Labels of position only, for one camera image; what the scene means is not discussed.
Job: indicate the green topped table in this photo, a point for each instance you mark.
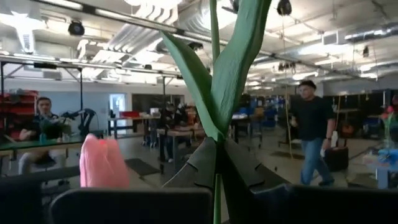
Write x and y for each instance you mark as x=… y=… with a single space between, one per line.
x=37 y=145

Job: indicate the red bin shelving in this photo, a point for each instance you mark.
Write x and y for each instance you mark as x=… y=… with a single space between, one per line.
x=17 y=109

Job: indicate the pink artificial tulip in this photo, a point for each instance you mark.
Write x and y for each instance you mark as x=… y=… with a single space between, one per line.
x=102 y=165
x=230 y=77

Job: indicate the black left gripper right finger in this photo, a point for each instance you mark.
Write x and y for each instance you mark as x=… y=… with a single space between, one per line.
x=248 y=193

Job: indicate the walking person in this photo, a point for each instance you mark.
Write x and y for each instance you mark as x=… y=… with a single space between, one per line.
x=312 y=124

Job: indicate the black ceiling camera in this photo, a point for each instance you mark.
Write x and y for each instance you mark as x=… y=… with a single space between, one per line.
x=284 y=7
x=76 y=28

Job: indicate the dark floor mat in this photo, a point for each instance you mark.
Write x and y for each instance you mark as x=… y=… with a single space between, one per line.
x=141 y=166

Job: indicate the background black robot arm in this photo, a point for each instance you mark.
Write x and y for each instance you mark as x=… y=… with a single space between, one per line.
x=84 y=119

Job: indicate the seated person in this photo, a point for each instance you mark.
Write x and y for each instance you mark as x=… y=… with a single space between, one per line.
x=169 y=124
x=43 y=124

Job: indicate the background vase with red flowers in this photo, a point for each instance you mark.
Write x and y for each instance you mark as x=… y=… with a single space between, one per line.
x=390 y=124

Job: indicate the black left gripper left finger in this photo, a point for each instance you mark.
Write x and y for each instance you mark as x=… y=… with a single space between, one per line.
x=192 y=174

